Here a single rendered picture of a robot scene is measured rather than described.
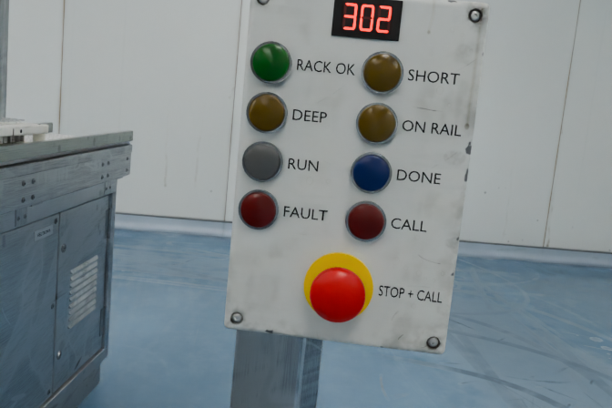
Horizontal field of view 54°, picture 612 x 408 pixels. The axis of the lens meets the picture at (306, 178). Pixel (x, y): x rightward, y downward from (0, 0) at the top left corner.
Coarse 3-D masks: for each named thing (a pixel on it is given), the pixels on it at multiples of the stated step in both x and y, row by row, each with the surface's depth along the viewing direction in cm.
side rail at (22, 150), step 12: (120, 132) 184; (132, 132) 194; (12, 144) 128; (24, 144) 131; (36, 144) 136; (48, 144) 141; (60, 144) 147; (72, 144) 153; (84, 144) 160; (96, 144) 167; (108, 144) 176; (0, 156) 122; (12, 156) 127; (24, 156) 131; (36, 156) 137
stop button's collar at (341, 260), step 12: (336, 252) 45; (312, 264) 45; (324, 264) 45; (336, 264) 45; (348, 264) 45; (360, 264) 45; (312, 276) 45; (360, 276) 45; (372, 288) 45; (396, 288) 45; (420, 300) 45; (432, 300) 45; (360, 312) 45
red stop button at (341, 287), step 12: (324, 276) 42; (336, 276) 42; (348, 276) 42; (312, 288) 43; (324, 288) 42; (336, 288) 42; (348, 288) 42; (360, 288) 42; (312, 300) 43; (324, 300) 42; (336, 300) 42; (348, 300) 42; (360, 300) 42; (324, 312) 43; (336, 312) 42; (348, 312) 42
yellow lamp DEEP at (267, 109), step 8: (264, 96) 43; (272, 96) 43; (256, 104) 43; (264, 104) 43; (272, 104) 43; (280, 104) 43; (256, 112) 43; (264, 112) 43; (272, 112) 43; (280, 112) 43; (256, 120) 43; (264, 120) 43; (272, 120) 43; (280, 120) 43; (264, 128) 44; (272, 128) 44
